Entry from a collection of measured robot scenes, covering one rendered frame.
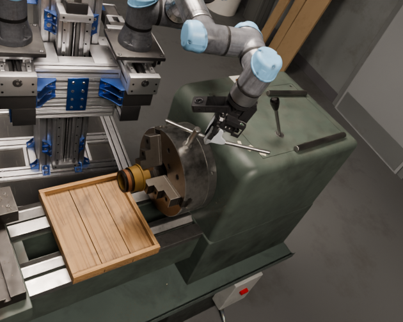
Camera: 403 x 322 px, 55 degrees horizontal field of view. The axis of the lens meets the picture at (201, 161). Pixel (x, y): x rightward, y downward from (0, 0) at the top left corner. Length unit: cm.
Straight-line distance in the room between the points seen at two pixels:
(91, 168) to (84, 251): 119
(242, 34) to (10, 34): 92
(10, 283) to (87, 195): 44
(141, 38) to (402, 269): 250
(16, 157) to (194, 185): 151
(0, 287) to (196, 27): 84
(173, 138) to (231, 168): 21
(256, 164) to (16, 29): 100
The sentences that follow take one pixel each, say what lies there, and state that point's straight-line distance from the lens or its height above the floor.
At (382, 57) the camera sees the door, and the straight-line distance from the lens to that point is 422.
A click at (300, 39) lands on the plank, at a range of 447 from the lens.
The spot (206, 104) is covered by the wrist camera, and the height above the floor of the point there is 143.
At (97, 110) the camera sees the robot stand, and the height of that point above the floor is 84.
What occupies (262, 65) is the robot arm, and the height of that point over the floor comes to 162.
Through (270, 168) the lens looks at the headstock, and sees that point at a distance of 127.
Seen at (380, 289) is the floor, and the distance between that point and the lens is 307.
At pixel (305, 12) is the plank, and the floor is 68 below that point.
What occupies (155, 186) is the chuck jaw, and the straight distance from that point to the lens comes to 126.
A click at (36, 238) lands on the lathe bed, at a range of 144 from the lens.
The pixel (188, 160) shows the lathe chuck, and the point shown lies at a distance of 121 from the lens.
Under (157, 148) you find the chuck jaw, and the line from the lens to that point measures 129.
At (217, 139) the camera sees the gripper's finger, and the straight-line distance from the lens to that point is 115.
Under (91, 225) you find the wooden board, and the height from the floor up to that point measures 88.
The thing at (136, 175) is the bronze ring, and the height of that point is 112.
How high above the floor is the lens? 203
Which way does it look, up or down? 42 degrees down
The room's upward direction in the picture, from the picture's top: 23 degrees clockwise
